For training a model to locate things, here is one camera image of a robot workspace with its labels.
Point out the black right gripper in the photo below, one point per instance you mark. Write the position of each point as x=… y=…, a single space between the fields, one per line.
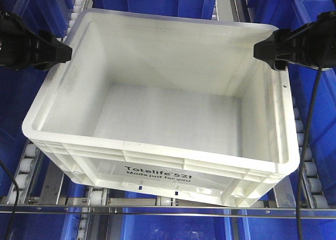
x=311 y=45

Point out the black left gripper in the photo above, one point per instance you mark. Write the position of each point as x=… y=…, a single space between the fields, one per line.
x=22 y=48

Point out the white plastic tote bin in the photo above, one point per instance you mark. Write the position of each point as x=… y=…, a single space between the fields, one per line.
x=167 y=106

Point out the rear blue bin right shelf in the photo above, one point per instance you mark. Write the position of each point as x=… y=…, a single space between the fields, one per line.
x=199 y=9

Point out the left white roller track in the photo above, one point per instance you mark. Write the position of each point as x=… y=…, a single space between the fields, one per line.
x=24 y=174

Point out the white roller track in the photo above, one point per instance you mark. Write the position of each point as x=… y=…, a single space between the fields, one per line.
x=24 y=174
x=311 y=186

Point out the right white roller track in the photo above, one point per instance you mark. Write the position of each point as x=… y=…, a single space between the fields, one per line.
x=311 y=186

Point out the steel front shelf rail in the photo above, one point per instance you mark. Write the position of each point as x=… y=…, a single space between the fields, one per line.
x=254 y=212

